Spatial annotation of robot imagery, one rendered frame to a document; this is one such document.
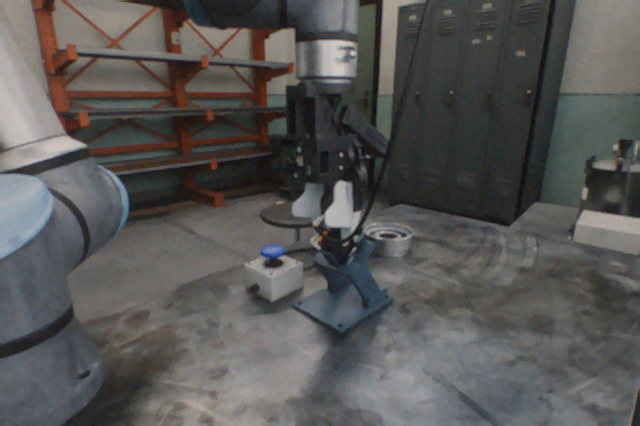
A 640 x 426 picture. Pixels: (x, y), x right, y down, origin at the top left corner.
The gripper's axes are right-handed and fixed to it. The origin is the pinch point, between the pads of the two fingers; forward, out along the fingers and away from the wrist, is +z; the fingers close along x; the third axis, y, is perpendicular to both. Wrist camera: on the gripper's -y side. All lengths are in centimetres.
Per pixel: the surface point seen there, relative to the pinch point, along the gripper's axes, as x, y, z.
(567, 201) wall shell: -36, -337, 69
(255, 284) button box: -11.9, 5.9, 10.7
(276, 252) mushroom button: -10.3, 2.6, 5.6
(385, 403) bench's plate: 16.3, 9.8, 12.8
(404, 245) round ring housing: -3.3, -24.6, 10.2
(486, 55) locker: -100, -287, -48
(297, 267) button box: -8.5, -0.3, 8.6
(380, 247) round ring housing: -6.6, -21.1, 10.6
